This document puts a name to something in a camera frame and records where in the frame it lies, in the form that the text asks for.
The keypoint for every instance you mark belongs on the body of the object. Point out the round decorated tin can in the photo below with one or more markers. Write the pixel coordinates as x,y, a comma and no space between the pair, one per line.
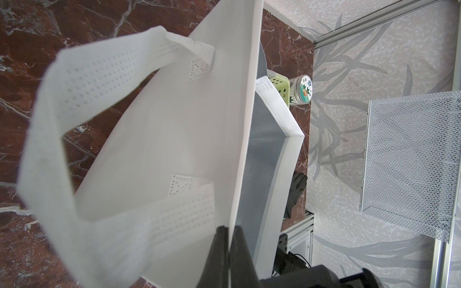
301,90

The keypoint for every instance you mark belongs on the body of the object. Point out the green plastic basket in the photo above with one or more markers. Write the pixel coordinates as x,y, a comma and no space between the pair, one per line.
282,84

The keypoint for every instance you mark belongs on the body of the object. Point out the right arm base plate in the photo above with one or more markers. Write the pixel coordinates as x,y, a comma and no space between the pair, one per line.
281,254

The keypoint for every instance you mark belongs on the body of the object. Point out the black and green work glove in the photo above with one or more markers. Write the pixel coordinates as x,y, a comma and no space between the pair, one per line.
298,185

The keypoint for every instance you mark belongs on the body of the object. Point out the white insulated delivery bag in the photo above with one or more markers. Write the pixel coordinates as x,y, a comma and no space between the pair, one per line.
141,146

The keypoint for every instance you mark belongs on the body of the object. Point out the white wire mesh basket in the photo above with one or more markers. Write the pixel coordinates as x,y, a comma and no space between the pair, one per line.
412,161

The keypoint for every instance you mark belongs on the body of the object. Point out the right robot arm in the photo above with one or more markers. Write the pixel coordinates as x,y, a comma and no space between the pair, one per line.
294,272

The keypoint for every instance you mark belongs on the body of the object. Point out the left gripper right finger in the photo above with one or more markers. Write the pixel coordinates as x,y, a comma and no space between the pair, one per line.
242,270

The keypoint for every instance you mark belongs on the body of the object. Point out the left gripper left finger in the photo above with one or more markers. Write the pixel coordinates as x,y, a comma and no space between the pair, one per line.
216,270

